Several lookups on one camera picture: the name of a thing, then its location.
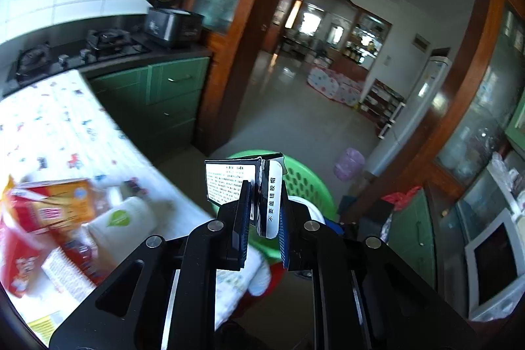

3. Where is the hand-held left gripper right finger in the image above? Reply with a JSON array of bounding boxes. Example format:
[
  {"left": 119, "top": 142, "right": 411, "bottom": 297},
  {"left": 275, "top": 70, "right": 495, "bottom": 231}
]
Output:
[{"left": 278, "top": 196, "right": 481, "bottom": 350}]

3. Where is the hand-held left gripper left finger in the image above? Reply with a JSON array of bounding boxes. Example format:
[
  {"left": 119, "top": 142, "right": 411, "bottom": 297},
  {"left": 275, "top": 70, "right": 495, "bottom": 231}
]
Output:
[{"left": 49, "top": 180, "right": 253, "bottom": 350}]

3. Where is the small black and white carton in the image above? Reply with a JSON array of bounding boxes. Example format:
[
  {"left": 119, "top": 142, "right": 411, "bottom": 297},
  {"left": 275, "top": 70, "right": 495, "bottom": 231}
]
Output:
[{"left": 204, "top": 154, "right": 285, "bottom": 240}]

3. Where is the green plastic basket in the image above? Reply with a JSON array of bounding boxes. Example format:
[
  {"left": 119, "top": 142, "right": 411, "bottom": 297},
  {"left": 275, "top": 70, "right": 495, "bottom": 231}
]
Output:
[{"left": 209, "top": 150, "right": 338, "bottom": 265}]

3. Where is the purple plastic bag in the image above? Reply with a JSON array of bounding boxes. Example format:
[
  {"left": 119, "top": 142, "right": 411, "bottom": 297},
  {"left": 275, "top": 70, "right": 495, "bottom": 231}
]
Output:
[{"left": 333, "top": 147, "right": 366, "bottom": 182}]

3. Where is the red plastic bag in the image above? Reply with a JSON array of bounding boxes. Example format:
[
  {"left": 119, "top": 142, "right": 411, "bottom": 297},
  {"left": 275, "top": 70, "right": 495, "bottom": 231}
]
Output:
[{"left": 381, "top": 186, "right": 423, "bottom": 212}]

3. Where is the green low cabinet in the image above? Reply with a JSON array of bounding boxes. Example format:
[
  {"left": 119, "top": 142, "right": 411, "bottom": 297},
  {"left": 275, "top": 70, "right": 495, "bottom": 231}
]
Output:
[{"left": 387, "top": 190, "right": 438, "bottom": 290}]

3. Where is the green kitchen cabinet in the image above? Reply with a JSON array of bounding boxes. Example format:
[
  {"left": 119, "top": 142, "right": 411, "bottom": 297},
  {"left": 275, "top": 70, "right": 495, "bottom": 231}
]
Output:
[{"left": 88, "top": 57, "right": 211, "bottom": 163}]

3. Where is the printed playpen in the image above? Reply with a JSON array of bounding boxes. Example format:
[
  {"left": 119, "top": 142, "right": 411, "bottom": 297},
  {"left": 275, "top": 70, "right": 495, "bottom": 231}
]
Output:
[{"left": 307, "top": 65, "right": 364, "bottom": 107}]

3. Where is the shoe rack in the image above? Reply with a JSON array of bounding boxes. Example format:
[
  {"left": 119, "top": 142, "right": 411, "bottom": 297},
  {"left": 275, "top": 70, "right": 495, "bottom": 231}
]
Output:
[{"left": 360, "top": 81, "right": 405, "bottom": 138}]

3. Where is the white standing air conditioner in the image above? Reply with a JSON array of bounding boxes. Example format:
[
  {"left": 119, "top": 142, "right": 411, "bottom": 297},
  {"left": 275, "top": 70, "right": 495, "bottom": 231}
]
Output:
[{"left": 366, "top": 56, "right": 452, "bottom": 179}]

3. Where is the red orange snack bag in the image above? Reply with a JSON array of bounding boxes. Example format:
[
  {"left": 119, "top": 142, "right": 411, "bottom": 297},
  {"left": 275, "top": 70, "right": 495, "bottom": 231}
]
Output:
[{"left": 0, "top": 175, "right": 108, "bottom": 298}]

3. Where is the white microwave oven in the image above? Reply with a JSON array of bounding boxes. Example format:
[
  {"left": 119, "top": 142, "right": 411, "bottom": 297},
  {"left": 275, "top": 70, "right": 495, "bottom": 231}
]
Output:
[{"left": 463, "top": 206, "right": 525, "bottom": 323}]

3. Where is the black rice cooker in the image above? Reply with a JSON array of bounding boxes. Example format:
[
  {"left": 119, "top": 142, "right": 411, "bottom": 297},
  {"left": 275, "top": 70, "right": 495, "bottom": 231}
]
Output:
[{"left": 143, "top": 0, "right": 205, "bottom": 50}]

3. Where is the printed white tablecloth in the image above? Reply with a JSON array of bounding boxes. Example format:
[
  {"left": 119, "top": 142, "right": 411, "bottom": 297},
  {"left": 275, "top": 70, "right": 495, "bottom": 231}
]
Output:
[{"left": 0, "top": 69, "right": 272, "bottom": 334}]

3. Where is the black gas stove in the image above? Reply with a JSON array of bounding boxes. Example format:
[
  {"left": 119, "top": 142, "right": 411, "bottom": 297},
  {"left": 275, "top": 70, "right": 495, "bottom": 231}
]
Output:
[{"left": 6, "top": 29, "right": 152, "bottom": 83}]

